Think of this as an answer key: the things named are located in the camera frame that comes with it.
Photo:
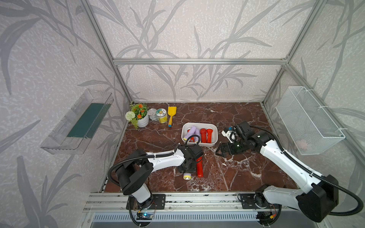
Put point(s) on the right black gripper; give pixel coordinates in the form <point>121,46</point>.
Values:
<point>227,149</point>

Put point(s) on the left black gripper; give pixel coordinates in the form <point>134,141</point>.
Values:
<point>194,166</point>

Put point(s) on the red flashlight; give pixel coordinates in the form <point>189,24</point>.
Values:
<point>191,139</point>
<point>199,167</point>
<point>209,133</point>
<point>203,135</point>

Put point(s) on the purple flashlight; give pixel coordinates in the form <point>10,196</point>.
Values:
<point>191,131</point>
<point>187,176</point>
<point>197,137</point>

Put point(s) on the white plastic storage box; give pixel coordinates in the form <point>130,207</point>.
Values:
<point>215,136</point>

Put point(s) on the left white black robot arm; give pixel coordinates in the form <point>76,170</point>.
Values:
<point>131,174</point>

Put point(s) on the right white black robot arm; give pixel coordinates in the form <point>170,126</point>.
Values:
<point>317,195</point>

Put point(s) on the yellow toy shovel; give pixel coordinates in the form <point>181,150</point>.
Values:
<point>171,112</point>

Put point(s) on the pink object in basket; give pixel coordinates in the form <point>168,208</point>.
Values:
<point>302,145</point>

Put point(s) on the green yellow labelled can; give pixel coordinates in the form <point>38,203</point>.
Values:
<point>161,114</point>

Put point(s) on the silver tin can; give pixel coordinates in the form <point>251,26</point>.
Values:
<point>152,114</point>

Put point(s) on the potted orange flower plant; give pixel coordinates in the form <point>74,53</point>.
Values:
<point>137,115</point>

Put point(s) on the green circuit board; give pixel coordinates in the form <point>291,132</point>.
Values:
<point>145,216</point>

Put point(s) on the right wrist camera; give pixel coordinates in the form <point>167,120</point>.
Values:
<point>239,131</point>

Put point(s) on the white wire mesh basket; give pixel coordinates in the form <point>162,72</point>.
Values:
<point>306,119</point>

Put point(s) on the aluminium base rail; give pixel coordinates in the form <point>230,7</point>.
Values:
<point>176,202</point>

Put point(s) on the clear plastic wall shelf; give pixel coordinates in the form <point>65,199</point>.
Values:
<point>74,132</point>

